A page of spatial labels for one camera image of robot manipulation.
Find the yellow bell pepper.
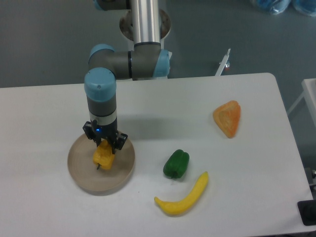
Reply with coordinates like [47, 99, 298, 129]
[93, 140, 115, 170]

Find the yellow banana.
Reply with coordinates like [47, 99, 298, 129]
[154, 171, 209, 216]

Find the black device at edge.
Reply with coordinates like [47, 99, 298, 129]
[297, 199, 316, 226]

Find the green bell pepper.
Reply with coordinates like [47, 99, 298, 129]
[163, 149, 190, 179]

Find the white side table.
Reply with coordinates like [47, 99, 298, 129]
[287, 79, 316, 118]

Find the white right frame leg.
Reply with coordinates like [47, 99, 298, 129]
[215, 48, 231, 76]

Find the beige round plate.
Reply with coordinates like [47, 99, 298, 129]
[67, 134, 135, 195]

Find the orange fruit wedge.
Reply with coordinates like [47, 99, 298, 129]
[213, 100, 241, 138]

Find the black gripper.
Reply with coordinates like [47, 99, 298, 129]
[82, 120, 128, 154]

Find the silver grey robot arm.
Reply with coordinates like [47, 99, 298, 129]
[83, 0, 170, 153]

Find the blue plastic bag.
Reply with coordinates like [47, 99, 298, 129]
[292, 0, 316, 17]
[249, 0, 291, 15]

